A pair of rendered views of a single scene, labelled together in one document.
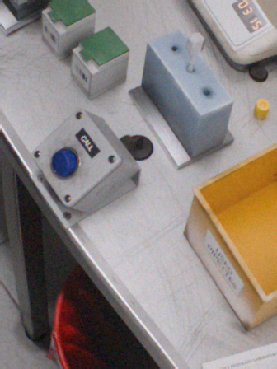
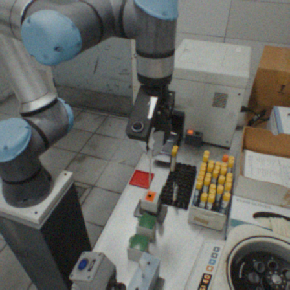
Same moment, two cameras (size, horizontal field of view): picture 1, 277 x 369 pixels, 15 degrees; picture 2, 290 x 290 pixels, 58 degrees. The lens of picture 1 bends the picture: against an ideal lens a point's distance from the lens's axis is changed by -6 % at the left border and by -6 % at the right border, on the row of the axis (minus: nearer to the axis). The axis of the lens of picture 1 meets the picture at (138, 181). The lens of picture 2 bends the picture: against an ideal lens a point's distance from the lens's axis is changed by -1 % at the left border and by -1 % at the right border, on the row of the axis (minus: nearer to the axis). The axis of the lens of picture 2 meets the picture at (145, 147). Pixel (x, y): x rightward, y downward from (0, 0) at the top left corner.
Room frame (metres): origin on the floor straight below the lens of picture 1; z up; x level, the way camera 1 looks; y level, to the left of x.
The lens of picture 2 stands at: (0.45, -0.25, 1.54)
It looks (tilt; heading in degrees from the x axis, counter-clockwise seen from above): 41 degrees down; 62
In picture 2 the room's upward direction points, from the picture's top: straight up
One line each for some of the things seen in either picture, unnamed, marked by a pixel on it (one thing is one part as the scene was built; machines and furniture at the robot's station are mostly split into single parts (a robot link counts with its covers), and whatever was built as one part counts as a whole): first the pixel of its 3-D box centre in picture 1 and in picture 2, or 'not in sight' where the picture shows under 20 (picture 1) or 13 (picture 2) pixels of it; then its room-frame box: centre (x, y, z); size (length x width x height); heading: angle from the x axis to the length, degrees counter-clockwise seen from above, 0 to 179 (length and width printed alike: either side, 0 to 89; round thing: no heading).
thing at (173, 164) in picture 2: not in sight; (180, 174); (0.82, 0.21, 0.93); 0.17 x 0.09 x 0.11; 44
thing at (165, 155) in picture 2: not in sight; (168, 137); (0.90, 0.40, 0.92); 0.21 x 0.07 x 0.05; 43
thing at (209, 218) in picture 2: not in sight; (211, 192); (0.88, 0.12, 0.91); 0.20 x 0.10 x 0.07; 43
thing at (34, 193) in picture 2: not in sight; (24, 178); (0.39, 0.40, 0.95); 0.15 x 0.15 x 0.10
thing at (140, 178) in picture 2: not in sight; (142, 178); (0.73, 0.29, 0.88); 0.07 x 0.07 x 0.01; 43
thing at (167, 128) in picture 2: not in sight; (160, 127); (0.71, 0.15, 1.19); 0.05 x 0.02 x 0.09; 133
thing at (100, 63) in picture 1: (100, 62); (138, 248); (0.60, 0.06, 0.91); 0.05 x 0.04 x 0.07; 133
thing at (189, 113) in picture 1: (185, 94); (143, 285); (0.56, -0.03, 0.92); 0.10 x 0.07 x 0.10; 38
